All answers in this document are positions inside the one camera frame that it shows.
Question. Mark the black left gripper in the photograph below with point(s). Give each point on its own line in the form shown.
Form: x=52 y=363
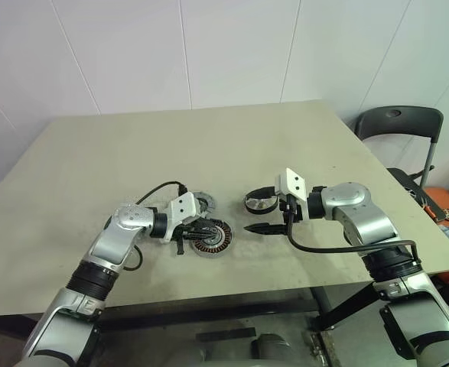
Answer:
x=181 y=244

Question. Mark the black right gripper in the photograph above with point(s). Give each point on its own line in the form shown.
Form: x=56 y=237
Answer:
x=295 y=210

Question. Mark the copper wound spoked rotor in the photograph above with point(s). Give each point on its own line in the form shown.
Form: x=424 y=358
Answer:
x=209 y=251

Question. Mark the silver round motor lid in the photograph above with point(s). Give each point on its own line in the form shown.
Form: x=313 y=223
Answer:
x=210 y=202

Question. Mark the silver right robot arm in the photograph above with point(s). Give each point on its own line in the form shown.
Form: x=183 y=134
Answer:
x=362 y=221

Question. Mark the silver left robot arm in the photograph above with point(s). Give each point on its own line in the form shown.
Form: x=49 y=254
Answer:
x=105 y=244

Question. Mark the black round motor housing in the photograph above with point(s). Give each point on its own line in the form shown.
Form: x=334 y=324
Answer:
x=260 y=205

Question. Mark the black flat strip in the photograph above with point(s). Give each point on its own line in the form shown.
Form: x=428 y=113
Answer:
x=226 y=335

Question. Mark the grey rounded shape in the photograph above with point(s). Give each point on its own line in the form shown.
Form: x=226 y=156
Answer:
x=274 y=349

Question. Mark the metal hinge plate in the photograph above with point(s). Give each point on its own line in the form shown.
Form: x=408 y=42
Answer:
x=316 y=342

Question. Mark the dark grey folding chair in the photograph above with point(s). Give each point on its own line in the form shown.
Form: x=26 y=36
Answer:
x=400 y=120

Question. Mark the orange case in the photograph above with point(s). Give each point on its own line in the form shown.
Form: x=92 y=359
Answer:
x=444 y=199

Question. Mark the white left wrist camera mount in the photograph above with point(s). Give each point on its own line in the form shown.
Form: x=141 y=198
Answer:
x=182 y=208

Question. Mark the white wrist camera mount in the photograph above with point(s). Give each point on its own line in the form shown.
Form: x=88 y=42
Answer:
x=182 y=208
x=293 y=183

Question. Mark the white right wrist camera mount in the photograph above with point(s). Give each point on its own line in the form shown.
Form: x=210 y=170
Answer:
x=293 y=183

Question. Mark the black metal table frame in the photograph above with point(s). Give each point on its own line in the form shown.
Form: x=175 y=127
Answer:
x=346 y=306

